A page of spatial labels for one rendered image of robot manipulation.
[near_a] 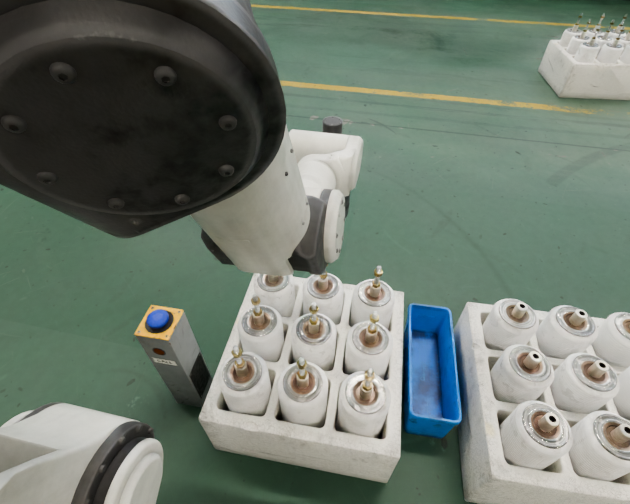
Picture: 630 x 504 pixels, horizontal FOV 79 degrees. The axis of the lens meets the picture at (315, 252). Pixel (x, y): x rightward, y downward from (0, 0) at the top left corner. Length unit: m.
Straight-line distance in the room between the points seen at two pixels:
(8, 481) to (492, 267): 1.27
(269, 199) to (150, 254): 1.18
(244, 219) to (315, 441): 0.60
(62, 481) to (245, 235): 0.34
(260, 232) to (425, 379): 0.85
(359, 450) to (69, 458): 0.48
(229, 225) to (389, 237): 1.15
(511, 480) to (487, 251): 0.79
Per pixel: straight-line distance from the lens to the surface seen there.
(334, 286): 0.88
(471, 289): 1.30
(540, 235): 1.59
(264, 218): 0.27
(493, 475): 0.85
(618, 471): 0.89
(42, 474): 0.49
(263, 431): 0.81
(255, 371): 0.78
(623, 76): 2.78
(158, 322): 0.79
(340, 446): 0.80
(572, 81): 2.67
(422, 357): 1.11
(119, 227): 0.18
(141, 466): 0.56
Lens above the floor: 0.94
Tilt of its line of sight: 46 degrees down
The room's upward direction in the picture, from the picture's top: straight up
